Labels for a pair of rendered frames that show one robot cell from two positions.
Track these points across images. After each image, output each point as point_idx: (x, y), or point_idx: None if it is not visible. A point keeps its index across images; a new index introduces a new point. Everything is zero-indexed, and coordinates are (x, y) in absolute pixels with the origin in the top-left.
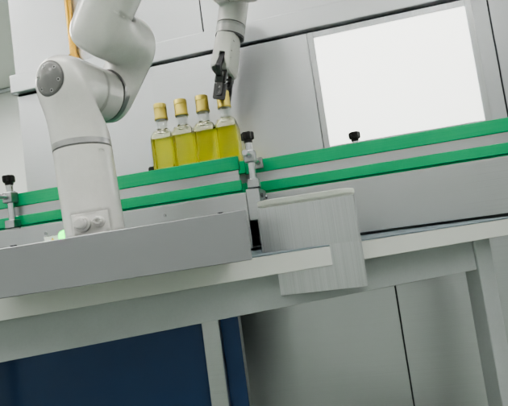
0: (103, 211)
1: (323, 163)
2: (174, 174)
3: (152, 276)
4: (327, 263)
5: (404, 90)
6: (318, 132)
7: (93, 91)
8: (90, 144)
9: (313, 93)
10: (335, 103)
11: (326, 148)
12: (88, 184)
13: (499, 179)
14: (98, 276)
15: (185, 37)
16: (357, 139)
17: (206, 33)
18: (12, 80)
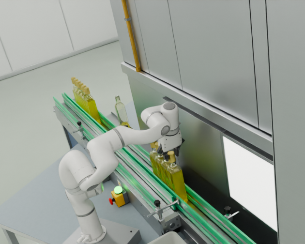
0: (87, 236)
1: (199, 221)
2: (143, 191)
3: None
4: None
5: (263, 199)
6: (225, 186)
7: (79, 201)
8: (81, 217)
9: (222, 165)
10: (232, 177)
11: (199, 217)
12: (82, 227)
13: None
14: None
15: (173, 91)
16: (227, 213)
17: (180, 95)
18: (121, 66)
